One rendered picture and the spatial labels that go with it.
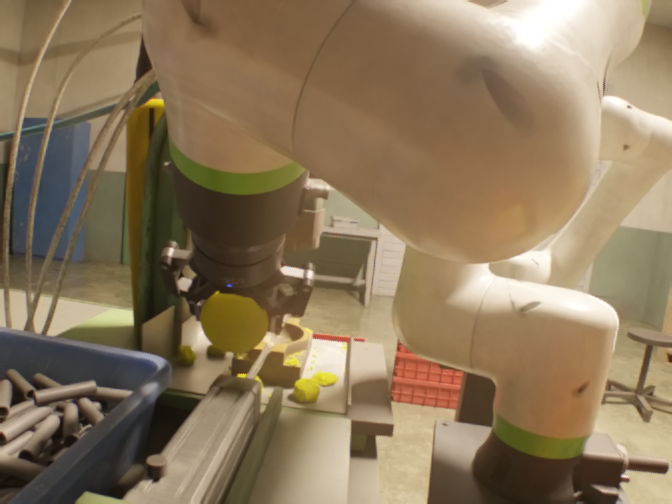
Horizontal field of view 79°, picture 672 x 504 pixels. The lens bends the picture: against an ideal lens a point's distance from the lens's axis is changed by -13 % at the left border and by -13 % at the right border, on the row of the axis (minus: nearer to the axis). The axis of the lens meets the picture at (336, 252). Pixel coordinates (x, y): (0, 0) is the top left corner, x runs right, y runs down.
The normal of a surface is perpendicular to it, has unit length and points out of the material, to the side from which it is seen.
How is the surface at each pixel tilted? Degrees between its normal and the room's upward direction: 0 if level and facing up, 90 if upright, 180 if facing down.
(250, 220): 134
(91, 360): 81
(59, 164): 90
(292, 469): 0
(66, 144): 90
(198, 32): 112
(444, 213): 128
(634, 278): 90
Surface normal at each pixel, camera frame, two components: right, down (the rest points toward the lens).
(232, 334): 0.07, 0.22
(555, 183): 0.28, 0.47
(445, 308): -0.51, -0.35
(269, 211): 0.50, 0.74
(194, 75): -0.47, 0.68
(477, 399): -0.23, 0.10
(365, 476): 0.11, -0.99
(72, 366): -0.04, -0.04
